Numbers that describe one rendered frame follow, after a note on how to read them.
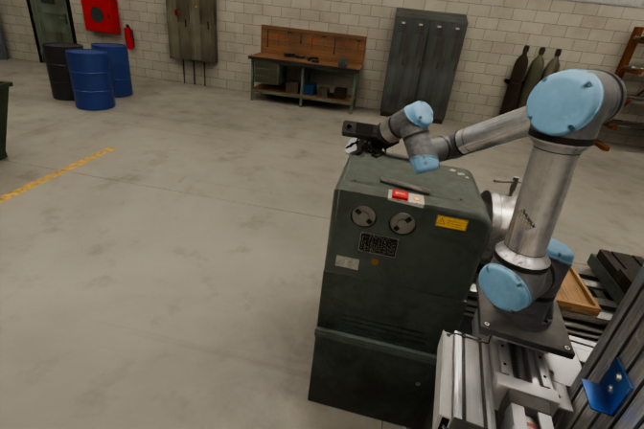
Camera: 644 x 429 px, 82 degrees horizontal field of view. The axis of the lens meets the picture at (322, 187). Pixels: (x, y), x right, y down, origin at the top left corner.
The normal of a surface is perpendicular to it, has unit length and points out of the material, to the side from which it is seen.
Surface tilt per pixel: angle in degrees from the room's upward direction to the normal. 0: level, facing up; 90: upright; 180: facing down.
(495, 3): 90
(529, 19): 90
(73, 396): 0
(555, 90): 82
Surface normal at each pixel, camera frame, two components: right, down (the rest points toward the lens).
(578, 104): -0.80, 0.06
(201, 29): -0.18, 0.41
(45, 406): 0.10, -0.90
